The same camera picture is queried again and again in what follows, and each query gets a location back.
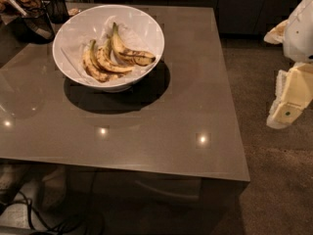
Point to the black mesh pen cup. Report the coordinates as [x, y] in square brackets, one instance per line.
[57, 11]

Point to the white ceramic bowl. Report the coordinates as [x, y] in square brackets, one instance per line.
[90, 23]

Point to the dark basket with items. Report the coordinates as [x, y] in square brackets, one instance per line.
[32, 22]

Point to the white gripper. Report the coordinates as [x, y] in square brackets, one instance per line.
[299, 34]

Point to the white paper napkin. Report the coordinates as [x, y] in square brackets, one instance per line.
[142, 33]

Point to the spotted banana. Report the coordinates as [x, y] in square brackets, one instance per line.
[103, 57]
[127, 55]
[92, 69]

